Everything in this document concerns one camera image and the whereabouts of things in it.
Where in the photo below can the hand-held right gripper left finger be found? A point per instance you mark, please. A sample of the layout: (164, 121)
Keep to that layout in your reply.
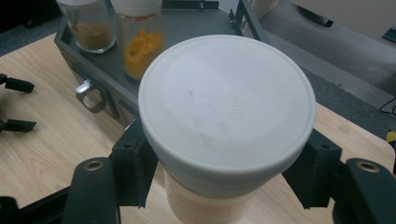
(93, 193)

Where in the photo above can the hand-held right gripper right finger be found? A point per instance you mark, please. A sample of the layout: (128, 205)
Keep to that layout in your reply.
(367, 193)

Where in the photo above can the brown powder spice jar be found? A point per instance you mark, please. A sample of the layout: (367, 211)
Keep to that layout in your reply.
(91, 34)

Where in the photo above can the yellow powder spice jar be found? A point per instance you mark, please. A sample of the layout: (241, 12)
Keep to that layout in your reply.
(141, 53)

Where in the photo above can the red powder spice jar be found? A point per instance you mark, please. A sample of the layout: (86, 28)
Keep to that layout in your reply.
(227, 105)

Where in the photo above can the dark grey corner rack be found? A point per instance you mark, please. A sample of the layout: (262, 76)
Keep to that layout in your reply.
(193, 25)

